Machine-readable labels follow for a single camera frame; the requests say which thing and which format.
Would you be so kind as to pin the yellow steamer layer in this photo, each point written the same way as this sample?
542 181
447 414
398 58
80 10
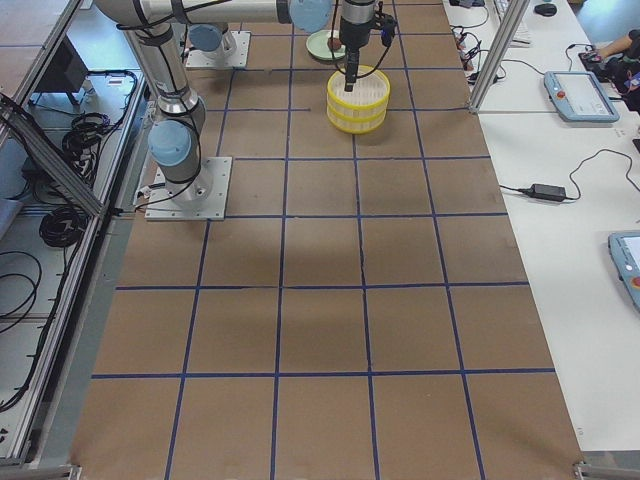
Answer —
354 125
369 94

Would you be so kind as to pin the black power adapter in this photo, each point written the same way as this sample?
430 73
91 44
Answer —
544 192

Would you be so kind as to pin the aluminium frame post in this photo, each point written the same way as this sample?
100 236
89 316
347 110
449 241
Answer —
489 69

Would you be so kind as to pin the green round plate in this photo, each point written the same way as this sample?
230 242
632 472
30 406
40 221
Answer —
318 46

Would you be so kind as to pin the white keyboard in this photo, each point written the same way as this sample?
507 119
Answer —
511 17

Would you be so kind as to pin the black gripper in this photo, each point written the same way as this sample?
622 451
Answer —
354 31

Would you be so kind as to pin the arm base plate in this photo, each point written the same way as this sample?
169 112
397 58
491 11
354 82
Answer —
231 54
205 198

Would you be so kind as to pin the brown bun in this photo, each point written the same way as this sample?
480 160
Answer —
334 44

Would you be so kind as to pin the blue teach pendant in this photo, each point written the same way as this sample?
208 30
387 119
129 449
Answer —
624 251
578 97

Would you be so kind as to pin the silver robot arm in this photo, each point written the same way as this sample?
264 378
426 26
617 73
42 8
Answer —
174 139

